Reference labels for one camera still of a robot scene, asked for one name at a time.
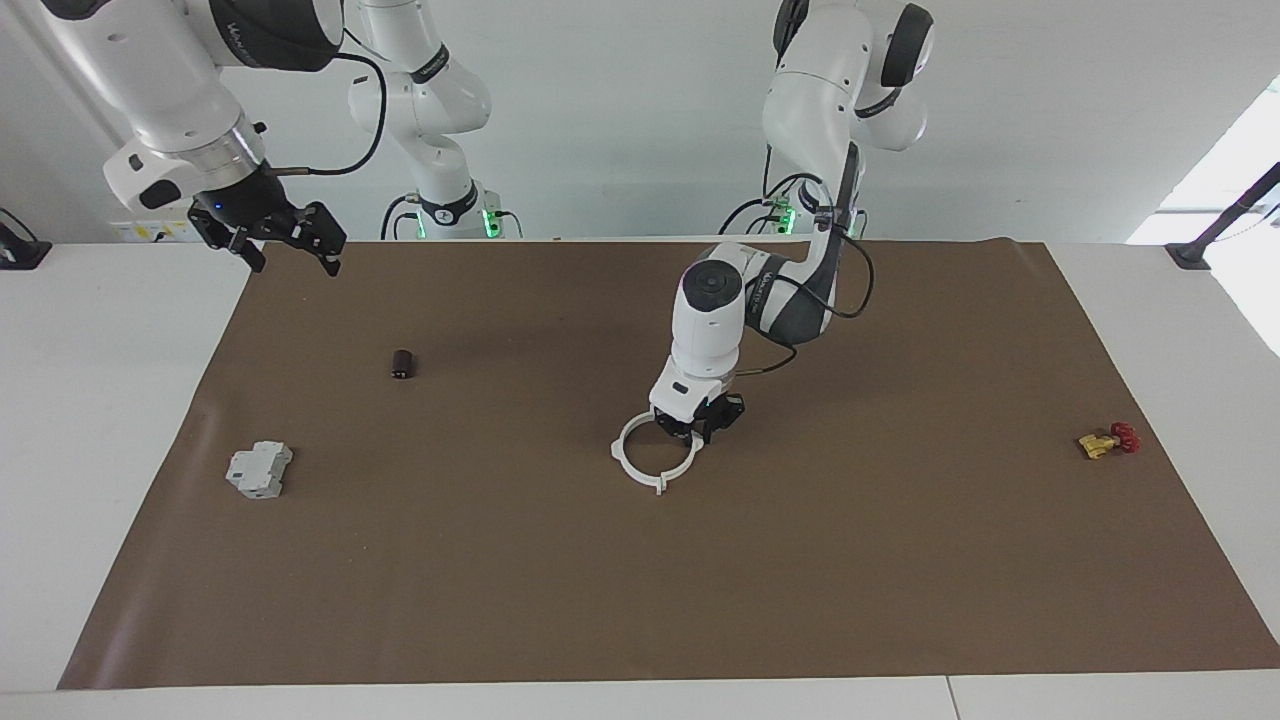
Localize white half pipe clamp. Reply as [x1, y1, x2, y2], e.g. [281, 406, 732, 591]
[610, 409, 665, 497]
[650, 407, 703, 497]

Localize brown table mat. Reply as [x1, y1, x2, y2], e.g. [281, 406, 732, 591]
[57, 240, 1280, 691]

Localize white circuit breaker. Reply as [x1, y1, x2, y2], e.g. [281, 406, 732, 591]
[225, 441, 295, 501]

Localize white wall socket box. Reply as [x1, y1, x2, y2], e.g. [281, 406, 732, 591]
[108, 205, 201, 244]

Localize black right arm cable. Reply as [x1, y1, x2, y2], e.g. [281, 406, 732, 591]
[262, 50, 390, 179]

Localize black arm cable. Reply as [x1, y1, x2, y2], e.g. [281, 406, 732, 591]
[735, 145, 877, 380]
[262, 50, 390, 179]

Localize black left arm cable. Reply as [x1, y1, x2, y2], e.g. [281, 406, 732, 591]
[735, 145, 877, 380]

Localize black clamp mount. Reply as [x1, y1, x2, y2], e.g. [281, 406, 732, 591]
[0, 207, 54, 272]

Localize yellow valve with red handle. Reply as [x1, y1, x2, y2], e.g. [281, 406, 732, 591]
[1077, 421, 1142, 462]

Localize black pole mount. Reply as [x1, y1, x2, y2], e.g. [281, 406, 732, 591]
[1164, 160, 1280, 272]

